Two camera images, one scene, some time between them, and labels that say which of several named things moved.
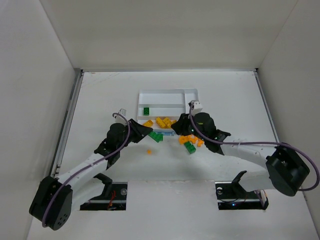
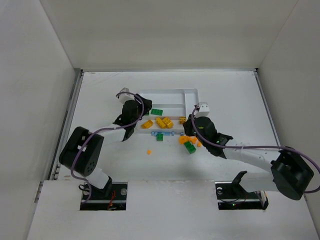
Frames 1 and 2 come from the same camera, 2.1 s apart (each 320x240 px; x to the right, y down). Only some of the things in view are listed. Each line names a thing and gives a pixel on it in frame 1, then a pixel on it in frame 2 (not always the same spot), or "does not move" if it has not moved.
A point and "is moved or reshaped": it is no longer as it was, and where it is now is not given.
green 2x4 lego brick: [190, 147] does not move
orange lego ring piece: [183, 139] does not move
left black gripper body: [133, 130] to [144, 103]
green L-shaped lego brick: [157, 137] to [156, 112]
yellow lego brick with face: [172, 122] is moved or reshaped
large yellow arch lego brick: [149, 123] does not move
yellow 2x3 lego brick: [165, 123] does not move
